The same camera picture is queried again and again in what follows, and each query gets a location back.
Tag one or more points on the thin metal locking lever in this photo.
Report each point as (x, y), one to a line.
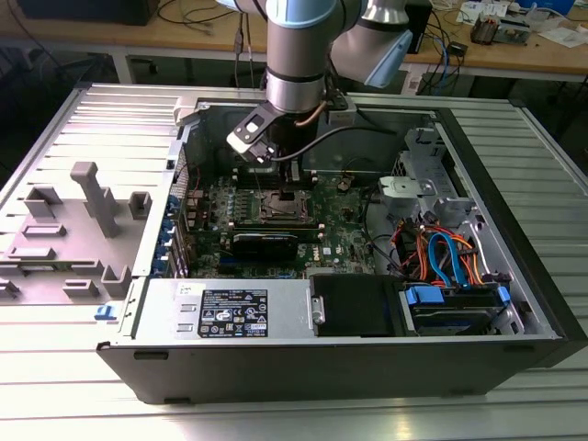
(260, 186)

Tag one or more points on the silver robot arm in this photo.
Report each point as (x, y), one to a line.
(294, 55)

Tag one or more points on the CPU socket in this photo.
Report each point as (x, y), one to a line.
(262, 218)

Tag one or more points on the round coin battery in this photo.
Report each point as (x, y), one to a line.
(343, 185)

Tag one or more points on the green RAM stick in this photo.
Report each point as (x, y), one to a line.
(275, 225)

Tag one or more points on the green motherboard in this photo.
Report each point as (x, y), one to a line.
(340, 225)

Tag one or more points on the black graphics card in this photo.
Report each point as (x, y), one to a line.
(264, 248)

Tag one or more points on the silver disk bay cage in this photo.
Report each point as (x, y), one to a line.
(404, 186)

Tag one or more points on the black upright box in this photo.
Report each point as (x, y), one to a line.
(421, 27)

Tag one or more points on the black plastic shroud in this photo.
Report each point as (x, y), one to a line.
(353, 303)

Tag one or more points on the hard disk in blue carrier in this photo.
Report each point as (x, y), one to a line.
(452, 321)
(425, 294)

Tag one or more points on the silver power supply unit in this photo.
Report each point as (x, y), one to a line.
(161, 312)

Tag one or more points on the copper coil device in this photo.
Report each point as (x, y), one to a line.
(484, 28)

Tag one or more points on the black computer box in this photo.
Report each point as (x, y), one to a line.
(92, 11)

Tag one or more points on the wooden desk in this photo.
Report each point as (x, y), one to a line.
(505, 55)

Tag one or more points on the black PC case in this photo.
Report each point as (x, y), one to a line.
(321, 372)

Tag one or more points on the grey parts rack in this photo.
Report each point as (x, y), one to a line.
(69, 239)

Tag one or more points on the white paper sheets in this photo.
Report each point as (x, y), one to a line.
(562, 37)

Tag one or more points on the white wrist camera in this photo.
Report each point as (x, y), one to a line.
(250, 133)

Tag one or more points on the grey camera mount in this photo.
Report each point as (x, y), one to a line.
(342, 110)

